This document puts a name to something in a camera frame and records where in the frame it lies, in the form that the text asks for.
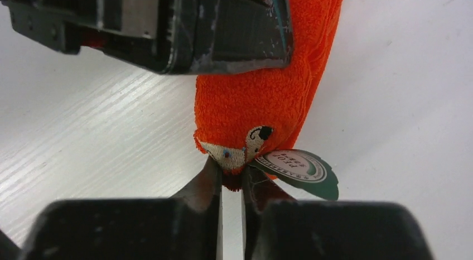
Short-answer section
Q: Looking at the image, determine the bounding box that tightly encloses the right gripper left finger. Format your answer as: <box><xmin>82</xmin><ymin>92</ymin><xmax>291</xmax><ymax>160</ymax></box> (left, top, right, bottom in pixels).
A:
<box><xmin>19</xmin><ymin>158</ymin><xmax>223</xmax><ymax>260</ymax></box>

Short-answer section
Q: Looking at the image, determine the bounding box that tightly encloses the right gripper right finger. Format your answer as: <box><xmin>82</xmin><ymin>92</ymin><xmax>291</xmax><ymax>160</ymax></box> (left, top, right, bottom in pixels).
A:
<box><xmin>242</xmin><ymin>167</ymin><xmax>433</xmax><ymax>260</ymax></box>

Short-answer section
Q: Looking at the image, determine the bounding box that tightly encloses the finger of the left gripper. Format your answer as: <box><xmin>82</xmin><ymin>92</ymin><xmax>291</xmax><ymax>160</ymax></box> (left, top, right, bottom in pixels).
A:
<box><xmin>168</xmin><ymin>0</ymin><xmax>294</xmax><ymax>75</ymax></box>

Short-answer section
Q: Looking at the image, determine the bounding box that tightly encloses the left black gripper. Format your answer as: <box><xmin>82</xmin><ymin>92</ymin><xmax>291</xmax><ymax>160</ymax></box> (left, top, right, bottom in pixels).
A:
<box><xmin>1</xmin><ymin>0</ymin><xmax>172</xmax><ymax>74</ymax></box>

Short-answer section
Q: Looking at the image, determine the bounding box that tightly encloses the orange towel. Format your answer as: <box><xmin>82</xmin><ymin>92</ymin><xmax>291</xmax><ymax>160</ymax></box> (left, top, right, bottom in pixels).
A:
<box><xmin>194</xmin><ymin>0</ymin><xmax>343</xmax><ymax>191</ymax></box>

